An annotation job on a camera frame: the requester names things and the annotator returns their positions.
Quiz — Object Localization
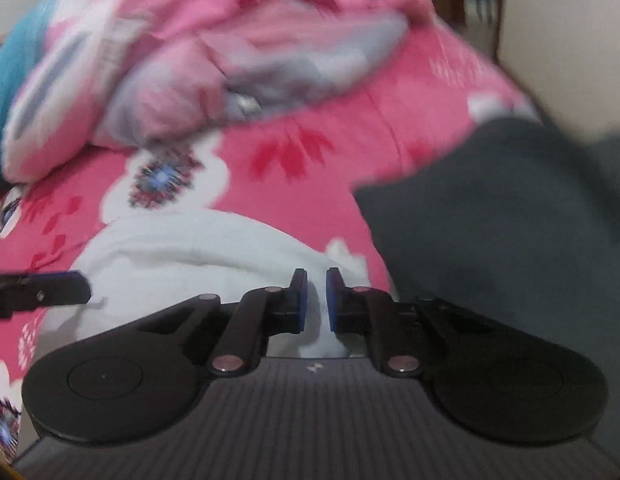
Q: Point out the pink floral blanket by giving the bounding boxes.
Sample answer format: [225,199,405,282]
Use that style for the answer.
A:
[0,25,546,461]

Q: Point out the white shirt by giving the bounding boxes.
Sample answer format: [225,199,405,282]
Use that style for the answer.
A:
[40,210,396,358]

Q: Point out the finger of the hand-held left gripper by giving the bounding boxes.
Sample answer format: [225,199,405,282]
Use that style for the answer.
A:
[0,270,93,318]

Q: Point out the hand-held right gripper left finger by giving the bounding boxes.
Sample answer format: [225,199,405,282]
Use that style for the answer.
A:
[135,267,309,378]

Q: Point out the dark grey garment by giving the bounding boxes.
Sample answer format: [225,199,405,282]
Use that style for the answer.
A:
[352,117,620,366]

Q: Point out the teal cloth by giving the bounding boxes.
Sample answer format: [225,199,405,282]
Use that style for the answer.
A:
[0,0,61,171]

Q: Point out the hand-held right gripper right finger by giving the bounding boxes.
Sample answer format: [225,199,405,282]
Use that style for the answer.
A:
[325,267,496,378]

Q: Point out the white and pink pillow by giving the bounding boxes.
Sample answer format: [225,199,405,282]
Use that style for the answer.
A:
[0,0,156,183]

